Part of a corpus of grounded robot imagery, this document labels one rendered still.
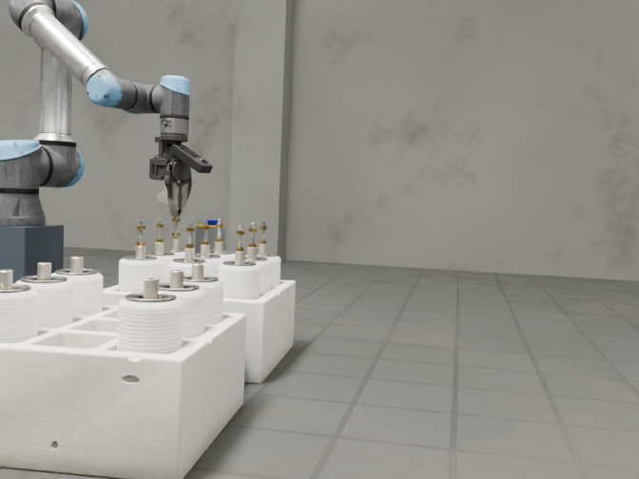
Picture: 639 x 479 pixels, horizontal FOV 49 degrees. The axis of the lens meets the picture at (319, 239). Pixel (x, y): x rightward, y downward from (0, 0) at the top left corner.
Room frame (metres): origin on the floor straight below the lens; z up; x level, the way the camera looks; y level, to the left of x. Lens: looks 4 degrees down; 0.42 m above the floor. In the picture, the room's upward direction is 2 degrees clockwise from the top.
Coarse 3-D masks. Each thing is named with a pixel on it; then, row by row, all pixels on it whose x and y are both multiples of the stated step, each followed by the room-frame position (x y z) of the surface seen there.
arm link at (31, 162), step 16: (0, 144) 1.84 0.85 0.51; (16, 144) 1.85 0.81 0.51; (32, 144) 1.87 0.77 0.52; (0, 160) 1.84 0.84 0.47; (16, 160) 1.84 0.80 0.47; (32, 160) 1.87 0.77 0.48; (48, 160) 1.93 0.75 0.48; (0, 176) 1.84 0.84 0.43; (16, 176) 1.84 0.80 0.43; (32, 176) 1.87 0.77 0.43; (48, 176) 1.93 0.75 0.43
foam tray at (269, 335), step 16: (112, 288) 1.60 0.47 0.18; (272, 288) 1.74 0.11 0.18; (288, 288) 1.77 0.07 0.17; (112, 304) 1.54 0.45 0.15; (224, 304) 1.50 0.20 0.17; (240, 304) 1.50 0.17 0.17; (256, 304) 1.49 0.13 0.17; (272, 304) 1.58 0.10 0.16; (288, 304) 1.78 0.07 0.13; (256, 320) 1.49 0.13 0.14; (272, 320) 1.58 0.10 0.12; (288, 320) 1.79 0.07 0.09; (256, 336) 1.49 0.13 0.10; (272, 336) 1.59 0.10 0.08; (288, 336) 1.80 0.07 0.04; (256, 352) 1.49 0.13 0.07; (272, 352) 1.59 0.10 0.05; (256, 368) 1.49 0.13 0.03; (272, 368) 1.60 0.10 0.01
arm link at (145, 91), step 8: (144, 88) 1.84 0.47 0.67; (152, 88) 1.84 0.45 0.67; (144, 96) 1.83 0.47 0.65; (136, 104) 1.81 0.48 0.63; (144, 104) 1.84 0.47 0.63; (152, 104) 1.84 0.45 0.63; (128, 112) 1.90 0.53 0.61; (136, 112) 1.89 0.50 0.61; (144, 112) 1.87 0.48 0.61; (152, 112) 1.87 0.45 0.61
